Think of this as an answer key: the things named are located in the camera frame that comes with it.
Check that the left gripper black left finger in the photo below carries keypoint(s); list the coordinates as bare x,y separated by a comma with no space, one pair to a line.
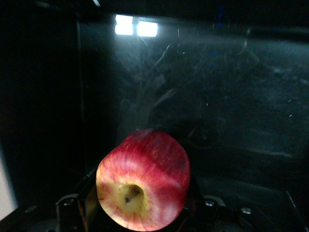
77,212

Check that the black plastic box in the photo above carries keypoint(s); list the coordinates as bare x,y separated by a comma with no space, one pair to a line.
217,96

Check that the red yellow apple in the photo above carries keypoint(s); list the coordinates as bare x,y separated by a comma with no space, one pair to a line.
144,178

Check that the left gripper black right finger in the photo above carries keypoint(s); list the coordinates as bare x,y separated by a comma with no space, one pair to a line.
207,215

